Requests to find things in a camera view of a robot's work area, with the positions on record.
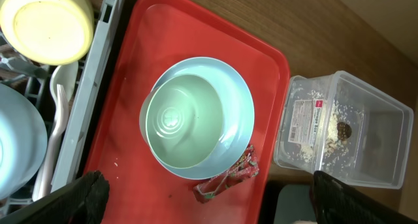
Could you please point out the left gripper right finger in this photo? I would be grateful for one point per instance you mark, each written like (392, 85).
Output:
(335, 202)

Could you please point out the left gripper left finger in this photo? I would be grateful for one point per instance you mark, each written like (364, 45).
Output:
(81, 201)

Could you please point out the light blue small bowl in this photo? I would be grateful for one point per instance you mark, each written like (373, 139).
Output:
(23, 141)

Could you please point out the food leftovers rice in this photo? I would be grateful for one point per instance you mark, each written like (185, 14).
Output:
(314, 129)

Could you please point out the white plastic fork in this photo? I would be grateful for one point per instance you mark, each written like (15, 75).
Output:
(62, 117)

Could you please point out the red snack wrapper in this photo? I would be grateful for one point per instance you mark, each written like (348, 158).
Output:
(245, 168)

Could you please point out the green bowl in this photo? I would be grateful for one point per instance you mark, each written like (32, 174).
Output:
(182, 121)

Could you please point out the light blue plate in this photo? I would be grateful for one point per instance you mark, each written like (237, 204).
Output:
(238, 108)

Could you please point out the yellow plastic cup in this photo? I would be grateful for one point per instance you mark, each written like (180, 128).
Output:
(53, 32)

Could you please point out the black plastic tray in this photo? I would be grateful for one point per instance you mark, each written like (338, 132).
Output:
(286, 203)

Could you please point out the clear plastic bin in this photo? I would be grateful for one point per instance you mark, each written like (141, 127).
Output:
(382, 127)

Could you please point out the red plastic tray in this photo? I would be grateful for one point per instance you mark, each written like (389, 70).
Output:
(161, 33)

